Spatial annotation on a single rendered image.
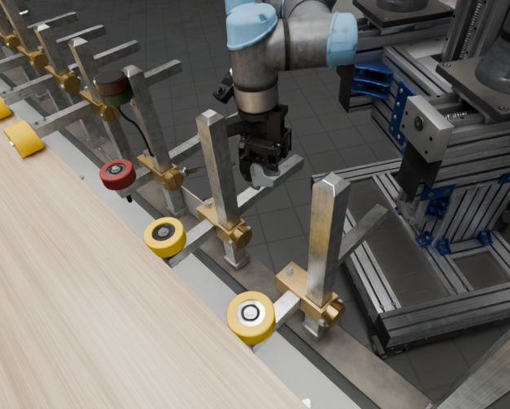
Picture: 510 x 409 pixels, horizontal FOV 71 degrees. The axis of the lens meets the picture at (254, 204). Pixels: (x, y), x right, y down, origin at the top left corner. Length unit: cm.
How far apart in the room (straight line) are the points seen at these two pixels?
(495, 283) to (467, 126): 87
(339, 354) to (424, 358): 85
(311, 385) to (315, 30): 68
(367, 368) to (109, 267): 53
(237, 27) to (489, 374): 54
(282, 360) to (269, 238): 104
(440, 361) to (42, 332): 136
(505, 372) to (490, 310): 103
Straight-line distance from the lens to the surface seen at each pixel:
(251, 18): 56
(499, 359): 51
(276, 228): 188
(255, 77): 59
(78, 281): 75
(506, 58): 91
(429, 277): 156
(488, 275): 165
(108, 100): 79
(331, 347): 81
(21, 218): 93
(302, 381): 87
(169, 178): 91
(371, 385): 80
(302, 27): 59
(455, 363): 167
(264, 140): 67
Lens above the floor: 145
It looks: 46 degrees down
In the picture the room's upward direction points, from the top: 6 degrees counter-clockwise
